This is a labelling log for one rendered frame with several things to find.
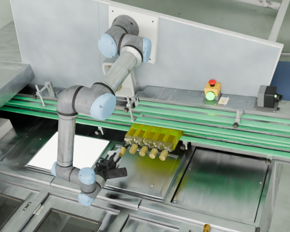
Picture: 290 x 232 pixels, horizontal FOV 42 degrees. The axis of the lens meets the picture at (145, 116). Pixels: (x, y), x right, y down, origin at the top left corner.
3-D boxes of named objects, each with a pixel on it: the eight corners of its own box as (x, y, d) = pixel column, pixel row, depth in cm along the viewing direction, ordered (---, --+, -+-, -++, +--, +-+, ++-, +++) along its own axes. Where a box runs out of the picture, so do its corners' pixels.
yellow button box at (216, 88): (208, 91, 206) (205, 99, 201) (208, 80, 201) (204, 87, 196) (221, 92, 203) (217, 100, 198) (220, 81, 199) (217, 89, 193)
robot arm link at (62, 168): (49, 83, 155) (47, 180, 176) (72, 90, 152) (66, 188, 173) (65, 76, 165) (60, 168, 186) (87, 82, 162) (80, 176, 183)
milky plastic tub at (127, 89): (115, 87, 233) (109, 95, 226) (107, 55, 219) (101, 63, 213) (140, 90, 225) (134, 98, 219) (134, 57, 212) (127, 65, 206)
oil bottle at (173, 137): (176, 127, 215) (162, 152, 200) (175, 119, 211) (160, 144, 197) (185, 129, 212) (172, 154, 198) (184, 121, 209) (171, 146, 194)
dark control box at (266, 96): (260, 97, 195) (257, 106, 189) (260, 84, 190) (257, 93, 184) (276, 98, 191) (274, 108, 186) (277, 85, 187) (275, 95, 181)
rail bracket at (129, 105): (135, 113, 220) (126, 125, 211) (130, 89, 210) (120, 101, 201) (140, 113, 219) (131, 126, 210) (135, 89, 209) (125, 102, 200)
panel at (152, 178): (57, 133, 248) (25, 168, 225) (55, 129, 247) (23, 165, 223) (185, 157, 212) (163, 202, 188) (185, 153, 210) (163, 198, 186)
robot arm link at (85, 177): (68, 172, 170) (71, 188, 177) (89, 181, 166) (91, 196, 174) (77, 161, 175) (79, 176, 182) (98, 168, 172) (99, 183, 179)
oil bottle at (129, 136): (140, 122, 224) (124, 145, 209) (138, 114, 221) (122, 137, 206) (148, 123, 222) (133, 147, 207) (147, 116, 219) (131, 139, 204)
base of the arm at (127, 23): (112, 12, 197) (103, 20, 190) (138, 16, 192) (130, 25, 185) (114, 38, 207) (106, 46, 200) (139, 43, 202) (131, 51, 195)
